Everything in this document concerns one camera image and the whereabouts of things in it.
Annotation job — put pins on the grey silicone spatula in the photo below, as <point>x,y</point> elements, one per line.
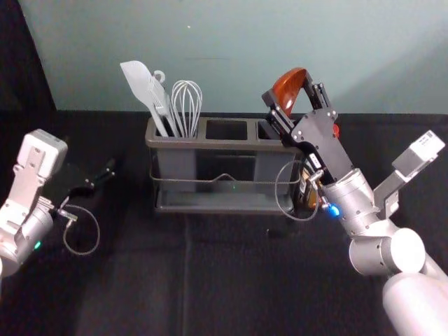
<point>138,82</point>

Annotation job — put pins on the brown wooden spoon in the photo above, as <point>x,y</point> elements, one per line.
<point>290,85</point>

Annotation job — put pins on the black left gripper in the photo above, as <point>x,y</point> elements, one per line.
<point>75,182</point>

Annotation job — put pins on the black hanging cloth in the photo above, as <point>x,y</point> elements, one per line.
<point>17,52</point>

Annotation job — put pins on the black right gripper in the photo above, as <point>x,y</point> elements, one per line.
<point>323,143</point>

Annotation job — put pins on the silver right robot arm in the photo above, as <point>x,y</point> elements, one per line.
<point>371,224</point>

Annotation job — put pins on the grey utensil rack steel bars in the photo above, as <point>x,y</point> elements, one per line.
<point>224,168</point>

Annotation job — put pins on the grey slotted turner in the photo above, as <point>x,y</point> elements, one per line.
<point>161,101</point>

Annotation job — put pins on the black table cloth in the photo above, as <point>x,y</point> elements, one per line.
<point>210,273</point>

